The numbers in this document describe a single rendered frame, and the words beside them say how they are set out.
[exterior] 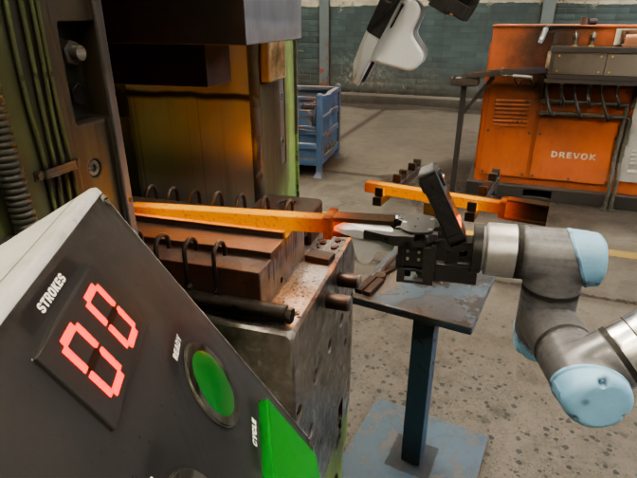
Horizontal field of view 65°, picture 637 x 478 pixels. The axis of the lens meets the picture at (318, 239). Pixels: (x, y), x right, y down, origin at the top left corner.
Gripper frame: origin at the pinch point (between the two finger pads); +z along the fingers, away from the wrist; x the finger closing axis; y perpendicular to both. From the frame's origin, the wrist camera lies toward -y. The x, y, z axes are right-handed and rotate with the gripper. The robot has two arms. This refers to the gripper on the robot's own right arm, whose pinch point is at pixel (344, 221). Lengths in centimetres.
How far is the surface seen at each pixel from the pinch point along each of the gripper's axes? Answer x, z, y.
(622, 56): 319, -108, -2
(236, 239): -4.8, 15.7, 2.5
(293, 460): -43.9, -7.0, 0.1
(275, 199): 16.5, 17.6, 3.5
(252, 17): -10.1, 8.3, -28.2
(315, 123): 343, 109, 54
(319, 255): 5.8, 5.7, 9.0
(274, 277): -6.8, 9.0, 7.1
